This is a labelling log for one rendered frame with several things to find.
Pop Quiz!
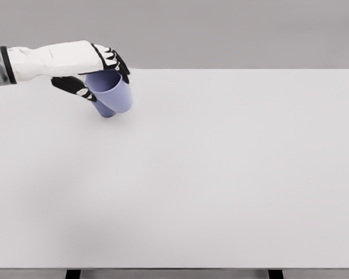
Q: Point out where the periwinkle blue plastic cup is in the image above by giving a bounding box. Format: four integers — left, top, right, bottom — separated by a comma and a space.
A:
85, 70, 134, 115
90, 98, 117, 119

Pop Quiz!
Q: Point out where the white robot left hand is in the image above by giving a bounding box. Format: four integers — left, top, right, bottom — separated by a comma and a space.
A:
47, 40, 131, 103

